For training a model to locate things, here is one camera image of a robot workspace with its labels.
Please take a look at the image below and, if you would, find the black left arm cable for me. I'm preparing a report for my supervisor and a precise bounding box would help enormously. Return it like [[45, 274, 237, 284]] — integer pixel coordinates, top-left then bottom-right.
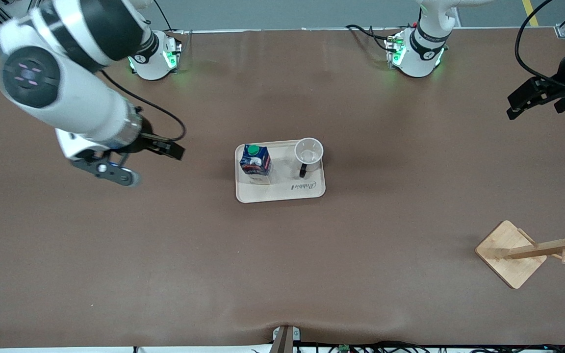
[[515, 0, 565, 94]]

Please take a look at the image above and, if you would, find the blue milk carton green cap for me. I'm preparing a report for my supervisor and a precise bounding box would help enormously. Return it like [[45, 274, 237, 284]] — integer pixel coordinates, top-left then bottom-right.
[[239, 144, 272, 184]]

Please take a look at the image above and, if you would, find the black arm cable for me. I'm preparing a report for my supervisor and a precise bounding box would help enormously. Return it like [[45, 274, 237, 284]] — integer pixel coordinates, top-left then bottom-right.
[[100, 71, 186, 143], [515, 0, 565, 94]]

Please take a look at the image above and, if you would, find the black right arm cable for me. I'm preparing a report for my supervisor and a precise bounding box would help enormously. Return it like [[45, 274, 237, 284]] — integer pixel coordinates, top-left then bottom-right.
[[100, 71, 186, 143]]

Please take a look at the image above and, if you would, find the white smiley cup black handle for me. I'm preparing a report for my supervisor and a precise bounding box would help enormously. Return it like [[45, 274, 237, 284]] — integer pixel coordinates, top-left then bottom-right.
[[294, 137, 324, 178]]

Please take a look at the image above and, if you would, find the metal table clamp bracket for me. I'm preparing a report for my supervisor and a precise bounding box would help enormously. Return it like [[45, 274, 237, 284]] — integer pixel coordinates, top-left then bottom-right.
[[272, 325, 302, 353]]

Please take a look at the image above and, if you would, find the cream tray with bear print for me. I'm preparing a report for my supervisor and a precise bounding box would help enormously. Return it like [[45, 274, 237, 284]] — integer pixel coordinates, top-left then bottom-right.
[[234, 139, 326, 204]]

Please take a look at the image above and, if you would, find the wooden mug tree stand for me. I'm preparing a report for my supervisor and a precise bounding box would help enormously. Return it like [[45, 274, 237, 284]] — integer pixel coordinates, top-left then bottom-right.
[[475, 215, 565, 290]]

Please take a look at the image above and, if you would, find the black base power cable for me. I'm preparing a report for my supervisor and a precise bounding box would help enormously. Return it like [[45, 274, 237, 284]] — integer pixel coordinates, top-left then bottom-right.
[[153, 0, 187, 36], [345, 24, 392, 52]]

